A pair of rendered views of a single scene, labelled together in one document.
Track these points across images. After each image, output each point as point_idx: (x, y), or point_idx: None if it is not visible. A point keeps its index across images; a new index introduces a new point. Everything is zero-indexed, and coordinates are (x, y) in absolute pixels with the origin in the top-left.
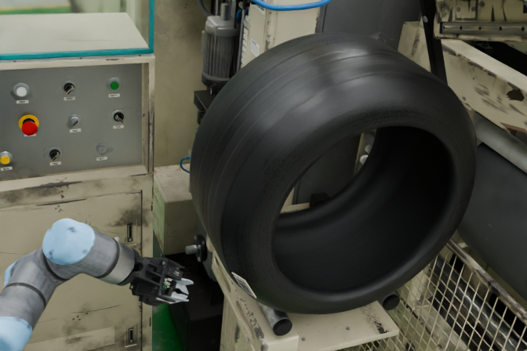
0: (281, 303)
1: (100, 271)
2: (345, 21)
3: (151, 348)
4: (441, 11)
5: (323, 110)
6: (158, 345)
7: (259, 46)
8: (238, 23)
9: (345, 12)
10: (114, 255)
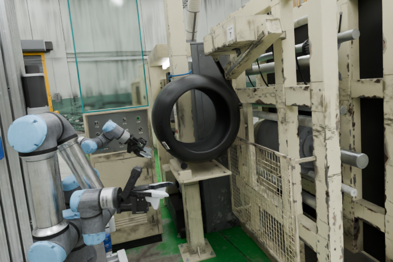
0: (179, 152)
1: (118, 135)
2: None
3: (165, 233)
4: (225, 71)
5: (178, 85)
6: (167, 231)
7: None
8: None
9: None
10: (122, 131)
